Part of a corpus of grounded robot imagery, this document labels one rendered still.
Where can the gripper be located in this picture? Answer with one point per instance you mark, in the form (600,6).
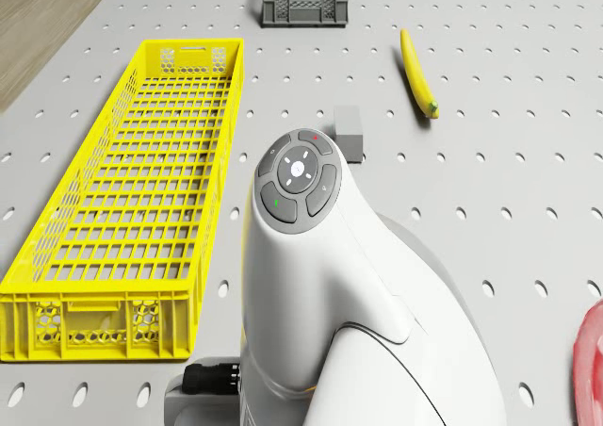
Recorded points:
(207,376)

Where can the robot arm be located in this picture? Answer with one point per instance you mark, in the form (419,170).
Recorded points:
(330,294)

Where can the yellow basket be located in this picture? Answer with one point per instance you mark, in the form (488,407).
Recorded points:
(94,313)

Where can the grey cube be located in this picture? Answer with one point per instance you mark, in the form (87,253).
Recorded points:
(349,136)

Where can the banana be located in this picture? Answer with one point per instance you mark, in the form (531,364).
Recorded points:
(417,75)

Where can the dark grey basket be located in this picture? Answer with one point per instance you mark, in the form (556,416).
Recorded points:
(304,9)

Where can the red plate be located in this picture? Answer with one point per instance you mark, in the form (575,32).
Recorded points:
(591,365)

